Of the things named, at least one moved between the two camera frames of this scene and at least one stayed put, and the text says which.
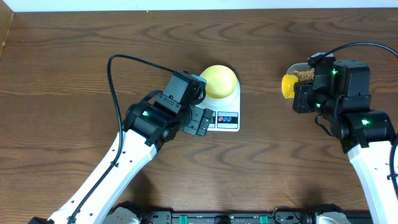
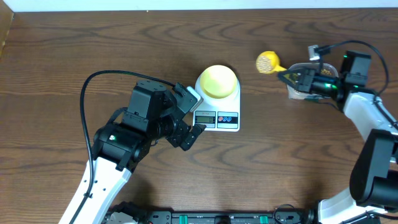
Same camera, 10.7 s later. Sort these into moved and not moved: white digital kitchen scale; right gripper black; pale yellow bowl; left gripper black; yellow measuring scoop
Moved: yellow measuring scoop; right gripper black; left gripper black
Not moved: pale yellow bowl; white digital kitchen scale
